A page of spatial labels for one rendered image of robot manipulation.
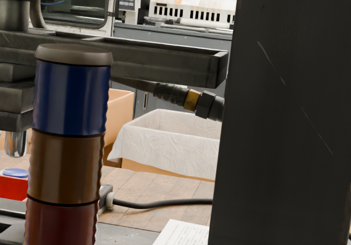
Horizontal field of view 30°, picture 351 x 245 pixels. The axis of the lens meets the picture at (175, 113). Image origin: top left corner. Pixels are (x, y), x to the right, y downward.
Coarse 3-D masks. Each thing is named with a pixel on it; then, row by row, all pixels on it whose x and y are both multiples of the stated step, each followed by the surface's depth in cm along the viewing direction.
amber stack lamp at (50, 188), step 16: (32, 128) 33; (32, 144) 33; (48, 144) 32; (64, 144) 32; (80, 144) 32; (96, 144) 33; (32, 160) 33; (48, 160) 32; (64, 160) 32; (80, 160) 32; (96, 160) 33; (32, 176) 33; (48, 176) 32; (64, 176) 32; (80, 176) 32; (96, 176) 33; (32, 192) 33; (48, 192) 32; (64, 192) 32; (80, 192) 32; (96, 192) 33
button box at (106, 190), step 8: (104, 184) 101; (104, 192) 98; (112, 192) 99; (104, 200) 98; (112, 200) 98; (120, 200) 99; (168, 200) 104; (176, 200) 104; (184, 200) 105; (192, 200) 106; (200, 200) 106; (208, 200) 107; (104, 208) 99; (112, 208) 99; (136, 208) 99; (144, 208) 100
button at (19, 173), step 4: (12, 168) 102; (16, 168) 102; (4, 172) 100; (8, 172) 100; (12, 172) 100; (16, 172) 100; (20, 172) 100; (24, 172) 101; (28, 172) 101; (12, 176) 99; (16, 176) 99; (20, 176) 100; (24, 176) 100
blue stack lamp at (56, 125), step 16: (48, 64) 31; (64, 64) 31; (48, 80) 31; (64, 80) 31; (80, 80) 31; (96, 80) 32; (48, 96) 32; (64, 96) 31; (80, 96) 31; (96, 96) 32; (32, 112) 33; (48, 112) 32; (64, 112) 31; (80, 112) 32; (96, 112) 32; (48, 128) 32; (64, 128) 32; (80, 128) 32; (96, 128) 32
